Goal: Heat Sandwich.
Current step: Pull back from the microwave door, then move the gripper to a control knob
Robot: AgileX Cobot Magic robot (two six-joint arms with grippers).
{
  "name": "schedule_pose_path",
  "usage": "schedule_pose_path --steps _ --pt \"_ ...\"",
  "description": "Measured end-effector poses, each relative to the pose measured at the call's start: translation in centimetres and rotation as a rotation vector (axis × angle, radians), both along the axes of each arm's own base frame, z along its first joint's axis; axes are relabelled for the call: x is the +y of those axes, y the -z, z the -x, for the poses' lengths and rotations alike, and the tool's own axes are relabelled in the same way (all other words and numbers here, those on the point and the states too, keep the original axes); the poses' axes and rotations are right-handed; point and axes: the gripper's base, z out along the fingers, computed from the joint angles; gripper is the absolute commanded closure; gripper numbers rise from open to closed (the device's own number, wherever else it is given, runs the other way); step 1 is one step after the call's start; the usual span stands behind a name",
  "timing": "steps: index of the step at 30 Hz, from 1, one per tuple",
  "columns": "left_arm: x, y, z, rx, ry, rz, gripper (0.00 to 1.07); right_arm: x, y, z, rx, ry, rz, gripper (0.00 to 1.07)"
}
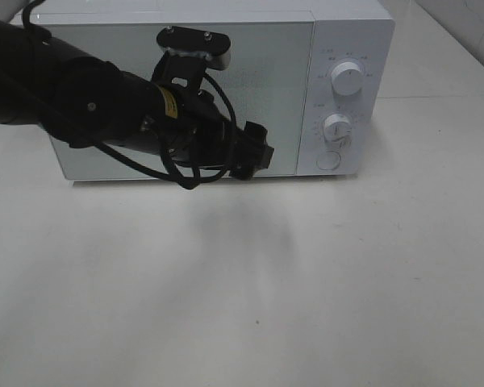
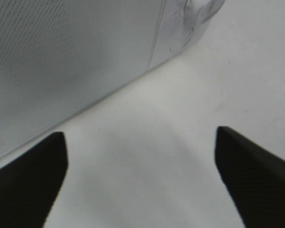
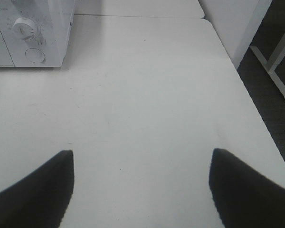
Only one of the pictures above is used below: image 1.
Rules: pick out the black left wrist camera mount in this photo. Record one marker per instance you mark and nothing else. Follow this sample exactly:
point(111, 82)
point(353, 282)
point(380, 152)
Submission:
point(188, 53)

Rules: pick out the white microwave door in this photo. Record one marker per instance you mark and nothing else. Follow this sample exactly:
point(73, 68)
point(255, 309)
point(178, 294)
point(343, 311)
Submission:
point(265, 81)

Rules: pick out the white timer knob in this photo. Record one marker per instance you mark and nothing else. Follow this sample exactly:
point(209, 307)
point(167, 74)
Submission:
point(336, 127)

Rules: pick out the round door release button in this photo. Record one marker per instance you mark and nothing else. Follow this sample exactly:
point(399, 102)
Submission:
point(328, 161)

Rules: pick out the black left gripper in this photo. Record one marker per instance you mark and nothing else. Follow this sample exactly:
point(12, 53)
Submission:
point(196, 135)

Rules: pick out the white upper microwave knob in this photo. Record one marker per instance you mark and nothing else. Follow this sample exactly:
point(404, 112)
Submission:
point(347, 77)

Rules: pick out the white microwave oven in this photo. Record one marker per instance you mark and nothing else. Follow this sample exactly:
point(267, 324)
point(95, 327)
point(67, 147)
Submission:
point(355, 30)

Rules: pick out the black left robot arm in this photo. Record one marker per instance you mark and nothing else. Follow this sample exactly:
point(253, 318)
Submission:
point(87, 102)

